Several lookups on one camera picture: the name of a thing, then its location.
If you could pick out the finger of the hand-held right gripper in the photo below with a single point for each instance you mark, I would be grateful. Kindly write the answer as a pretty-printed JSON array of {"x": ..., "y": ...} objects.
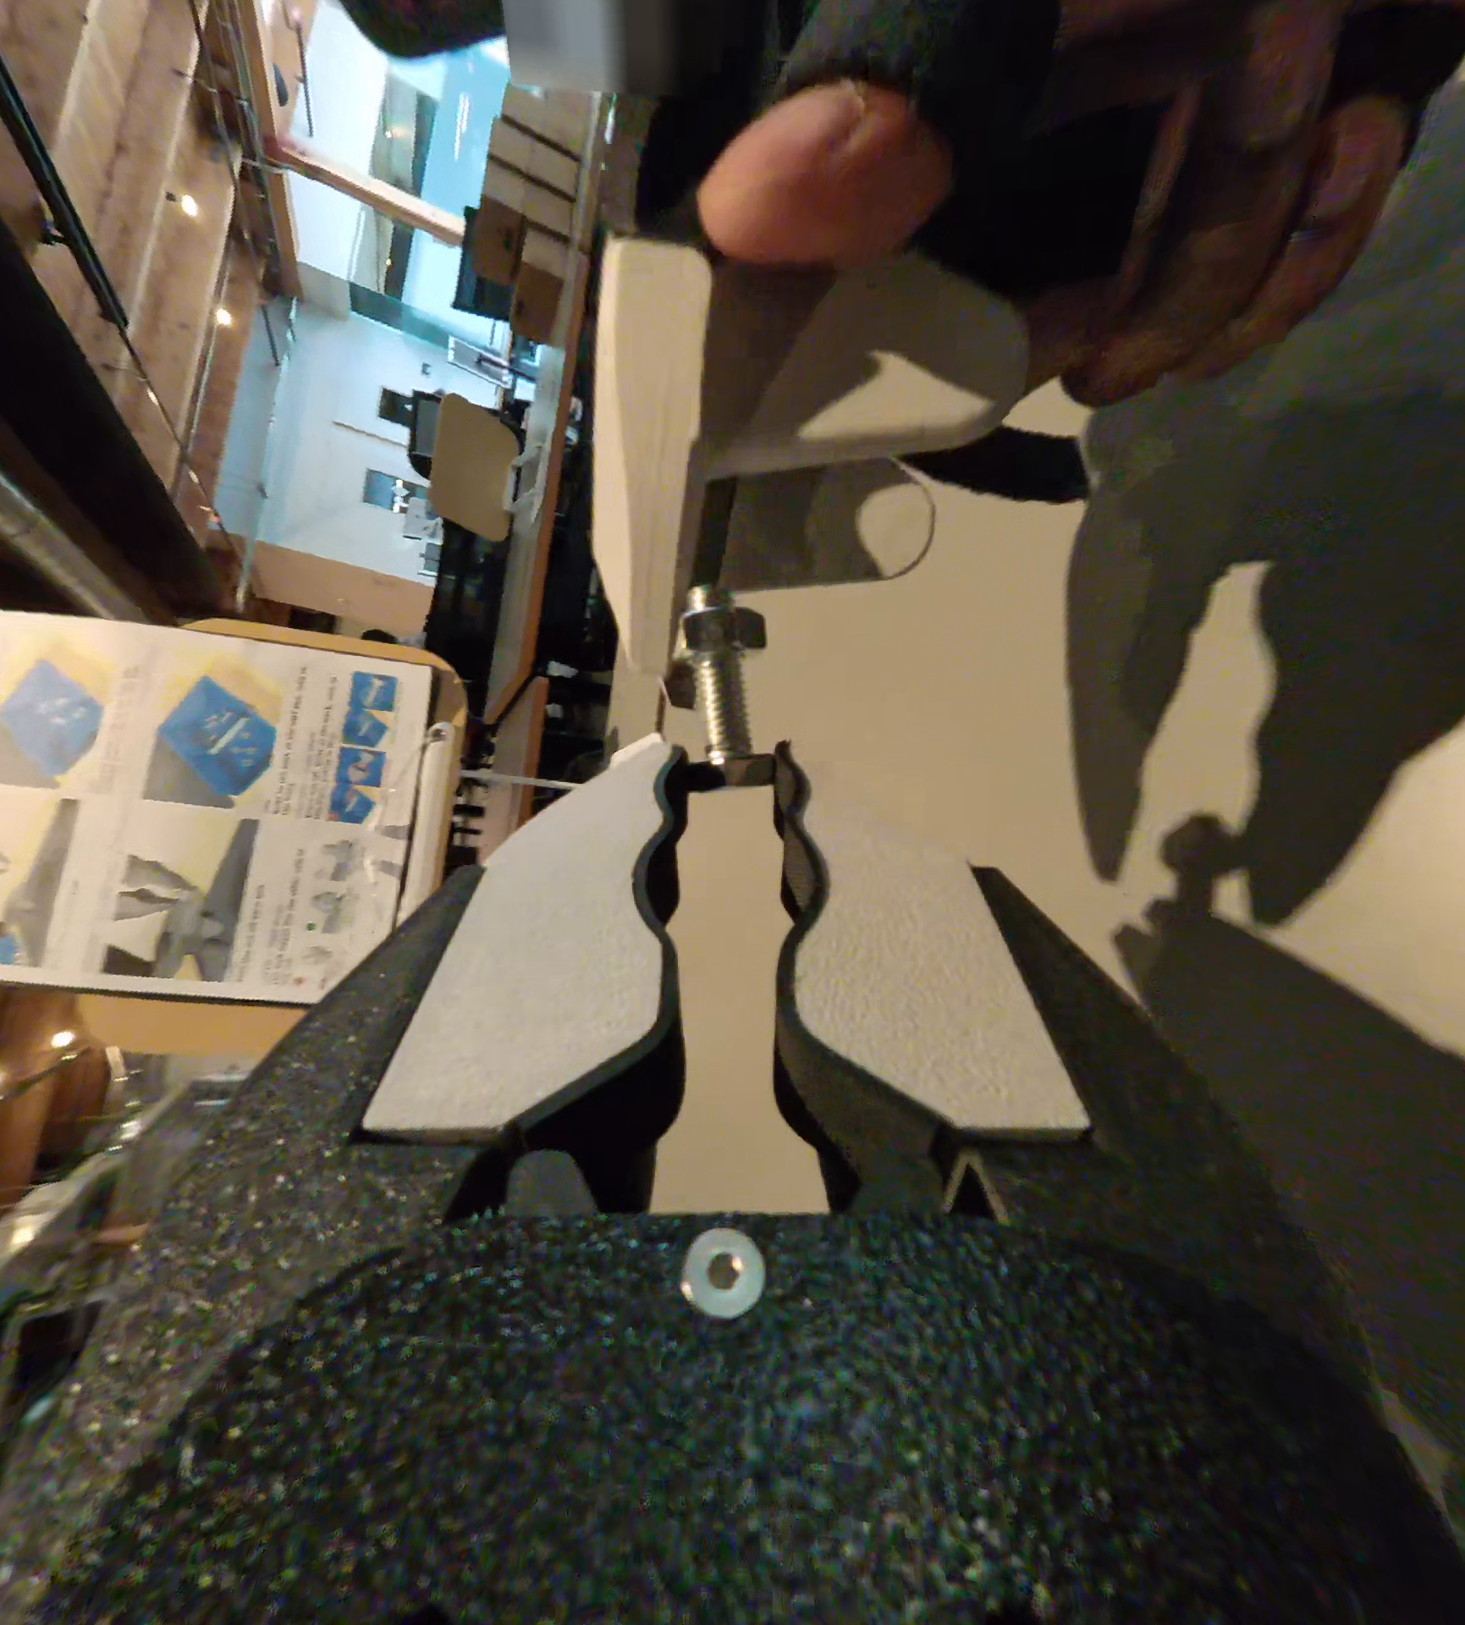
[{"x": 643, "y": 419}]

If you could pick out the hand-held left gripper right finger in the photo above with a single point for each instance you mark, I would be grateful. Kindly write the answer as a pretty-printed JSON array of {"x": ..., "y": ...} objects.
[{"x": 924, "y": 978}]

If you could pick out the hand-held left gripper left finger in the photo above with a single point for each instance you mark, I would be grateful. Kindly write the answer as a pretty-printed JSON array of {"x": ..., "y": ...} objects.
[{"x": 530, "y": 978}]

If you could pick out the silver hex nut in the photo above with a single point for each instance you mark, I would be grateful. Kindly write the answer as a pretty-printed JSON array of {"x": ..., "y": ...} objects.
[{"x": 733, "y": 769}]

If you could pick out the silver hex bolt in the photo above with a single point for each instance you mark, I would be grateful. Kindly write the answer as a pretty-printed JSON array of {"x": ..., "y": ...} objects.
[{"x": 727, "y": 711}]

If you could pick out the person's right hand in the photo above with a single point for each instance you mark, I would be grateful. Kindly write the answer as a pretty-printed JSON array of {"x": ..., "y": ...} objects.
[{"x": 809, "y": 177}]

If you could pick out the beige tablet on stand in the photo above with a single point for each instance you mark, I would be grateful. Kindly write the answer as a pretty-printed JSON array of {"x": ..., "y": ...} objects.
[{"x": 476, "y": 463}]

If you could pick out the stack of cardboard boxes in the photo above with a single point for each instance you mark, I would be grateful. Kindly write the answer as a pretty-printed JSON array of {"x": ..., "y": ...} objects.
[{"x": 536, "y": 228}]

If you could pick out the instruction sheet on clipboard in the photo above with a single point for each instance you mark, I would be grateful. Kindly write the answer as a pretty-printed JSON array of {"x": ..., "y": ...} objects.
[{"x": 173, "y": 1029}]

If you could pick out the printed instruction sheet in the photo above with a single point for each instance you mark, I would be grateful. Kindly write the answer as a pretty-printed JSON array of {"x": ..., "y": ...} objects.
[{"x": 173, "y": 812}]

